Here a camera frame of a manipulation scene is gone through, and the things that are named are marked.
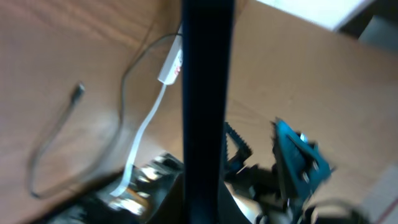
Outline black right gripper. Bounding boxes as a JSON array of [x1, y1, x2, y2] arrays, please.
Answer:
[[223, 118, 332, 223]]

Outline blue Galaxy smartphone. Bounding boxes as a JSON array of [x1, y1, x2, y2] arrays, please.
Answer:
[[182, 0, 235, 223]]

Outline black USB charging cable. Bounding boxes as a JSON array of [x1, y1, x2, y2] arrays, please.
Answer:
[[27, 32, 183, 200]]

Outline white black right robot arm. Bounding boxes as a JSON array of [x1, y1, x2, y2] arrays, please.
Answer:
[[40, 119, 368, 223]]

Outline white power strip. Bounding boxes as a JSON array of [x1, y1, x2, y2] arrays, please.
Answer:
[[158, 25, 183, 85]]

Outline white power strip cord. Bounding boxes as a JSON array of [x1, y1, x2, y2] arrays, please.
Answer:
[[109, 83, 169, 198]]

